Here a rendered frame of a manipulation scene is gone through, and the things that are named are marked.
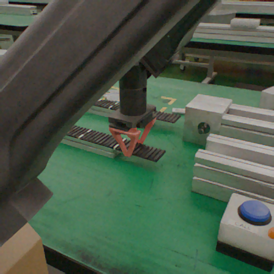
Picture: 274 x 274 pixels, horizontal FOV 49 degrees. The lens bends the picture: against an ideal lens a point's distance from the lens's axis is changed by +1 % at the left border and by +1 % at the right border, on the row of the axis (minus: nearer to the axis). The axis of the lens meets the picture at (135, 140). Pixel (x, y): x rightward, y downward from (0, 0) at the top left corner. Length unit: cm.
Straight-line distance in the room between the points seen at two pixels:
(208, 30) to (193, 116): 148
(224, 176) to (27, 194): 42
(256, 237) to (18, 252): 31
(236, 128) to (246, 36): 146
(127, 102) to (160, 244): 28
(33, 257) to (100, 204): 20
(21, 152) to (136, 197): 43
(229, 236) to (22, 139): 37
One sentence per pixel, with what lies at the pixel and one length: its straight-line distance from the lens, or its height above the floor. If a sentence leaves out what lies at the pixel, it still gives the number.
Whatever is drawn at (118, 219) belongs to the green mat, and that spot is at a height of 78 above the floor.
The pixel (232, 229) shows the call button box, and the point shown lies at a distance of 46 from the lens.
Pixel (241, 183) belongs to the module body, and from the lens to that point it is 56.
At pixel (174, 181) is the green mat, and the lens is 63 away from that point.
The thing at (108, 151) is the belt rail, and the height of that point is 79.
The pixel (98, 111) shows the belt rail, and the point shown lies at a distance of 92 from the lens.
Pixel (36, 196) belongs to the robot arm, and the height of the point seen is 103.
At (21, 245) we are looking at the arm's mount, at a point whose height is 88.
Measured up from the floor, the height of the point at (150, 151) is 81.
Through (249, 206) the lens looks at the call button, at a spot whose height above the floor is 85.
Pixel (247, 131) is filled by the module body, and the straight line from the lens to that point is 72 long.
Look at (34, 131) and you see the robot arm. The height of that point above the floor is 108.
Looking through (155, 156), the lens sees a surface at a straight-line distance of 64.
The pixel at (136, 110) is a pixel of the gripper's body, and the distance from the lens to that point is 60.
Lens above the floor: 115
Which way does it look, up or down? 29 degrees down
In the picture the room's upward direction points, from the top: straight up
